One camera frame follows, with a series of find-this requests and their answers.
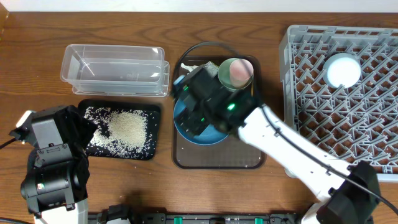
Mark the black waste tray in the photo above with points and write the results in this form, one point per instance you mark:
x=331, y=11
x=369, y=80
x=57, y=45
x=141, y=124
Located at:
x=149, y=105

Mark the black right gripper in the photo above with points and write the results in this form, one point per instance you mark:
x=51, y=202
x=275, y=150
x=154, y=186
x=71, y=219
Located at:
x=191, y=117

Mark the green bowl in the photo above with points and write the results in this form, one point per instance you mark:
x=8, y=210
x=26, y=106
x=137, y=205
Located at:
x=223, y=75

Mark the pink cup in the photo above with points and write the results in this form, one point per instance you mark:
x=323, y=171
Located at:
x=240, y=72

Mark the dark blue bowl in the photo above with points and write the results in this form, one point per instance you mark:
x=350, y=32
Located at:
x=208, y=137

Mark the white rice pile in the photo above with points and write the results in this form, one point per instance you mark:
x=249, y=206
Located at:
x=124, y=129

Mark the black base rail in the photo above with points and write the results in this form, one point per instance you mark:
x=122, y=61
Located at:
x=125, y=214

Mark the brown serving tray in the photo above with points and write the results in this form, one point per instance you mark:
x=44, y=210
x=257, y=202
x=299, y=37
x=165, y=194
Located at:
x=231, y=153

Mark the clear plastic bin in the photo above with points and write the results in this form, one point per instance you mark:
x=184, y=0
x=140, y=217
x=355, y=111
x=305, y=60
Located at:
x=116, y=70

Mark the light blue bowl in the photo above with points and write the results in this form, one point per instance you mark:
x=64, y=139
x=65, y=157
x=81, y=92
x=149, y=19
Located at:
x=342, y=69

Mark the yellow snack wrapper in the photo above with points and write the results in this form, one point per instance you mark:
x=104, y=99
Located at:
x=211, y=68

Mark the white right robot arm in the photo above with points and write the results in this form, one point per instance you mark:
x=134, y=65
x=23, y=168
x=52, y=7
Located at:
x=345, y=195

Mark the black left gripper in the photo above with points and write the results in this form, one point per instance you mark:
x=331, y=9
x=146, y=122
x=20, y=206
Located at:
x=81, y=127

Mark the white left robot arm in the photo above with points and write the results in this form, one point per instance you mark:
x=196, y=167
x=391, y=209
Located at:
x=57, y=170

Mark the grey dishwasher rack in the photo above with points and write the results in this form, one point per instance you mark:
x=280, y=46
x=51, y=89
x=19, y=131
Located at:
x=358, y=123

